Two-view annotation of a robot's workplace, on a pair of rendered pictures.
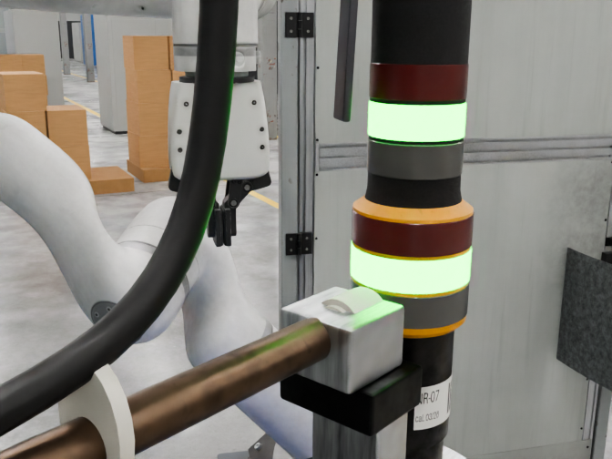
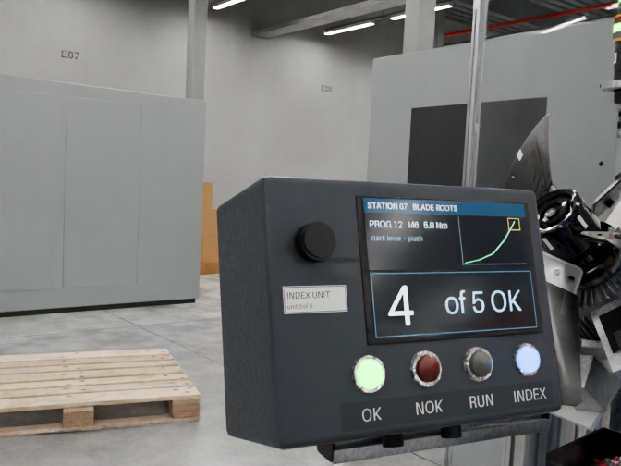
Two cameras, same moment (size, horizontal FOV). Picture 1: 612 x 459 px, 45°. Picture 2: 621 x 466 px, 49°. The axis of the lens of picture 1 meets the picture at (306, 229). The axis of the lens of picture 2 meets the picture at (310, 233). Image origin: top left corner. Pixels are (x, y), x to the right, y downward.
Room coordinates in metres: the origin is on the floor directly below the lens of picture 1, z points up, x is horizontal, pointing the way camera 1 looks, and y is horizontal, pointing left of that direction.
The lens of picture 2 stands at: (1.32, -0.81, 1.25)
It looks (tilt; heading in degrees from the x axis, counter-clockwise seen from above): 4 degrees down; 168
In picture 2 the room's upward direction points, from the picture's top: 3 degrees clockwise
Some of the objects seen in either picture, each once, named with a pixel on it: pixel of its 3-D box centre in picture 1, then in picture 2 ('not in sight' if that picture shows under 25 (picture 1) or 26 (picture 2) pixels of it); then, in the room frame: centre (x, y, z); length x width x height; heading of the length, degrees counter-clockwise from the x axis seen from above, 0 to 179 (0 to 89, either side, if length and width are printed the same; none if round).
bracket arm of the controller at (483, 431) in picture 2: not in sight; (441, 424); (0.76, -0.56, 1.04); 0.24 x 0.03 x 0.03; 104
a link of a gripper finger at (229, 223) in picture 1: (237, 211); not in sight; (0.75, 0.07, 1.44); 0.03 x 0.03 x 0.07; 15
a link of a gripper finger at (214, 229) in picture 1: (205, 213); not in sight; (0.74, 0.11, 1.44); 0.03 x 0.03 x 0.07; 15
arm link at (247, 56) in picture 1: (219, 60); not in sight; (0.75, 0.09, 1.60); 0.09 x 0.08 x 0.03; 105
